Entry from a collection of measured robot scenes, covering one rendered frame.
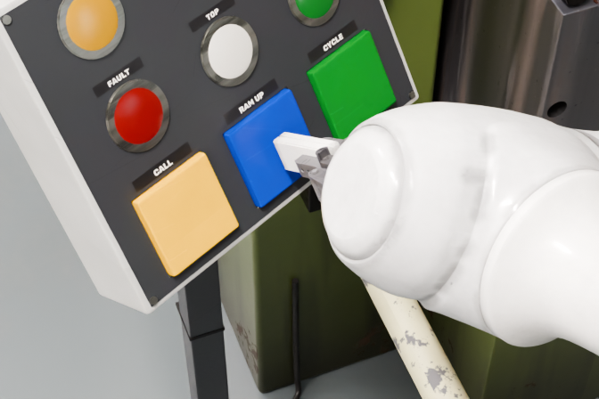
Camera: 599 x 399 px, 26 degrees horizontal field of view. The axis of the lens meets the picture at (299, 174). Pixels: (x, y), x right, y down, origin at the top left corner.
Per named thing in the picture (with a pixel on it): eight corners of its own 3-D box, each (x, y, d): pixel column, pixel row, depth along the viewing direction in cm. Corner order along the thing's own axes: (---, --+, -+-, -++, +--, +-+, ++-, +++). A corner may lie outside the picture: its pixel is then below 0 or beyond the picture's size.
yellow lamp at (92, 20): (129, 47, 99) (124, 5, 96) (70, 62, 98) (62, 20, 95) (118, 20, 101) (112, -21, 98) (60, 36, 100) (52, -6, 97)
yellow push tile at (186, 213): (241, 225, 109) (206, 151, 106) (175, 278, 106) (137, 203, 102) (229, 222, 110) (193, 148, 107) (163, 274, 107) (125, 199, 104)
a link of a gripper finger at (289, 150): (345, 176, 105) (338, 182, 104) (291, 165, 110) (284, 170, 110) (332, 145, 103) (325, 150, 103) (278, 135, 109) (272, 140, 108)
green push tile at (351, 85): (398, 101, 118) (371, 29, 115) (342, 146, 115) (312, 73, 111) (385, 99, 119) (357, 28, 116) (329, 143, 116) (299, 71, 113)
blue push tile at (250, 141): (322, 161, 113) (292, 88, 110) (262, 209, 110) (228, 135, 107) (309, 158, 115) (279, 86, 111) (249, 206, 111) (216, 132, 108)
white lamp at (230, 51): (263, 75, 108) (262, 37, 104) (209, 89, 107) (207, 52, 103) (250, 50, 110) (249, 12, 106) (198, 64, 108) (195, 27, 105)
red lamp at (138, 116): (174, 140, 103) (170, 102, 100) (118, 156, 102) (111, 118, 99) (162, 113, 105) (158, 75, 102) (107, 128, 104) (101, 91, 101)
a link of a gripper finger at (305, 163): (349, 176, 103) (324, 198, 101) (309, 168, 107) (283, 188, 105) (342, 161, 102) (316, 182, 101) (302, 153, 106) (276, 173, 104)
